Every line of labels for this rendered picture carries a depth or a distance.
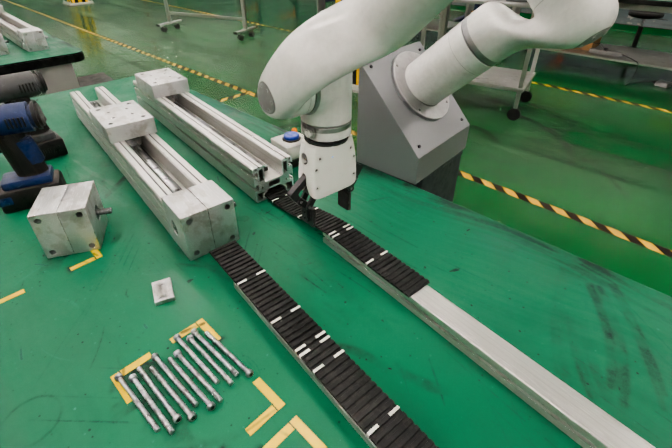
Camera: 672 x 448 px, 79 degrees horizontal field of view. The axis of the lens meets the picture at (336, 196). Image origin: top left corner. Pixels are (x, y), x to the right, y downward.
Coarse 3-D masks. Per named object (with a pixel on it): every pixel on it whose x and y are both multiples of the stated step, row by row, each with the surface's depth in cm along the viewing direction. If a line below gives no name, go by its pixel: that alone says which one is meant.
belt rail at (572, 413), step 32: (352, 256) 72; (384, 288) 68; (448, 320) 59; (480, 352) 55; (512, 352) 55; (512, 384) 53; (544, 384) 51; (544, 416) 50; (576, 416) 48; (608, 416) 48
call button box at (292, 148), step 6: (276, 138) 105; (282, 138) 104; (300, 138) 104; (276, 144) 103; (282, 144) 102; (288, 144) 102; (294, 144) 102; (300, 144) 102; (282, 150) 102; (288, 150) 100; (294, 150) 102; (294, 156) 102; (294, 162) 103
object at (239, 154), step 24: (144, 96) 133; (192, 96) 124; (168, 120) 122; (192, 120) 108; (216, 120) 111; (192, 144) 111; (216, 144) 97; (240, 144) 104; (264, 144) 96; (216, 168) 103; (240, 168) 91; (264, 168) 93; (288, 168) 92; (264, 192) 91
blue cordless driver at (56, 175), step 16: (0, 112) 79; (16, 112) 80; (32, 112) 81; (0, 128) 79; (16, 128) 81; (32, 128) 82; (0, 144) 82; (16, 144) 83; (32, 144) 85; (16, 160) 84; (32, 160) 86; (16, 176) 87; (32, 176) 87; (48, 176) 88; (0, 192) 85; (16, 192) 86; (32, 192) 87; (16, 208) 87
